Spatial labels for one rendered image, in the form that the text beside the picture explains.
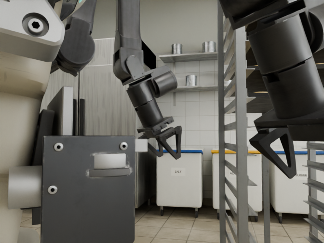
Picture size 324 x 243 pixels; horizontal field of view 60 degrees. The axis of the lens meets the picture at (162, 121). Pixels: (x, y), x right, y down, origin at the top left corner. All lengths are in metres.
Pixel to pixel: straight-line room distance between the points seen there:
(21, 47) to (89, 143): 0.13
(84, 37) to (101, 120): 2.60
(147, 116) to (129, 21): 0.23
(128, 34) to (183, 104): 3.23
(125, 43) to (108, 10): 3.90
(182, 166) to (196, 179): 0.21
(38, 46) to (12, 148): 0.17
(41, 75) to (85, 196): 0.13
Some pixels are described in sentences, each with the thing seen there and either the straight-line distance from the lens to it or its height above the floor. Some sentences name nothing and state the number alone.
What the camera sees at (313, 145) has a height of 0.87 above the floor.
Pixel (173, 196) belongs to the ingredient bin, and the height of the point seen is 0.24.
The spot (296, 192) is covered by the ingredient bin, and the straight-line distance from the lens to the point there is 3.29.
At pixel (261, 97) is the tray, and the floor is 1.04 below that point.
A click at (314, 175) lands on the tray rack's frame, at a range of 1.63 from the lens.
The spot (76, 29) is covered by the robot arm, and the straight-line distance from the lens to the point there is 0.65.
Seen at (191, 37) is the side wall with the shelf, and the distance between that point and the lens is 4.09.
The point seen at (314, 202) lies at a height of 0.60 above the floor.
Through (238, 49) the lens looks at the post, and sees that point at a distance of 0.94.
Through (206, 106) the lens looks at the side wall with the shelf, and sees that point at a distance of 3.85.
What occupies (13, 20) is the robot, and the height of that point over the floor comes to 0.99.
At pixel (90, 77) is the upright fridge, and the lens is 3.34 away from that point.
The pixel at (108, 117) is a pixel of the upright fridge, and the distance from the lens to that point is 3.19.
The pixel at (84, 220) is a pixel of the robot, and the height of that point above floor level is 0.83.
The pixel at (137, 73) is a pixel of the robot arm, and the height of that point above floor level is 1.06.
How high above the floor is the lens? 0.92
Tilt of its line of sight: 3 degrees up
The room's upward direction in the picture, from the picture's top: straight up
